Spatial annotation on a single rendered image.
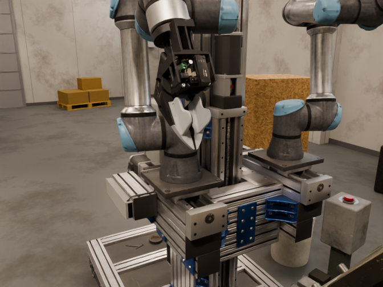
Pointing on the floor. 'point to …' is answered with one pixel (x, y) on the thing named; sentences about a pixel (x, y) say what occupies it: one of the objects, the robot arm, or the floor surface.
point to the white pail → (291, 250)
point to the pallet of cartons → (84, 94)
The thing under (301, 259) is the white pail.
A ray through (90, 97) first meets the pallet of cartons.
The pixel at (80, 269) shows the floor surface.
